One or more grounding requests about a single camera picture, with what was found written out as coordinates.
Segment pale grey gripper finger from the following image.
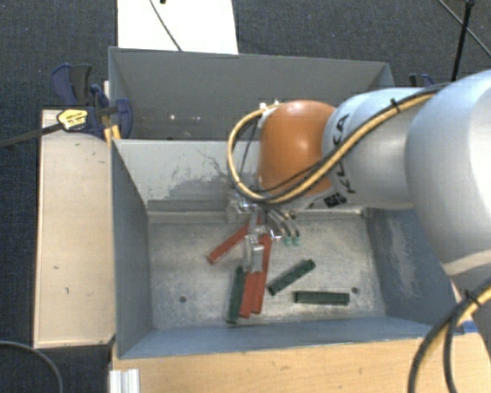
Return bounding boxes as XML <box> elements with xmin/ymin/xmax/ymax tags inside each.
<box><xmin>241</xmin><ymin>236</ymin><xmax>254</xmax><ymax>273</ymax></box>
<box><xmin>250</xmin><ymin>243</ymin><xmax>267</xmax><ymax>273</ymax></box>

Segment red-brown flat block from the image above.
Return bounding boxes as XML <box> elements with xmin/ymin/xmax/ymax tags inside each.
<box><xmin>206</xmin><ymin>222</ymin><xmax>251</xmax><ymax>266</ymax></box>
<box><xmin>250</xmin><ymin>233</ymin><xmax>273</xmax><ymax>315</ymax></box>
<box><xmin>238</xmin><ymin>255</ymin><xmax>259</xmax><ymax>320</ymax></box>

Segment dark green flat block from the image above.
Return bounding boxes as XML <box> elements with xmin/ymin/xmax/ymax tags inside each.
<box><xmin>292</xmin><ymin>290</ymin><xmax>351</xmax><ymax>305</ymax></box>
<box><xmin>266</xmin><ymin>258</ymin><xmax>318</xmax><ymax>297</ymax></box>
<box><xmin>225</xmin><ymin>264</ymin><xmax>247</xmax><ymax>326</ymax></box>

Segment grey metal bin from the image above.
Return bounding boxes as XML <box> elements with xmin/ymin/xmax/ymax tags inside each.
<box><xmin>107</xmin><ymin>46</ymin><xmax>466</xmax><ymax>361</ymax></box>

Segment pale wood flat board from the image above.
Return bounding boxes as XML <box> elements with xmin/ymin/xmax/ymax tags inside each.
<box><xmin>32</xmin><ymin>108</ymin><xmax>118</xmax><ymax>350</ymax></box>

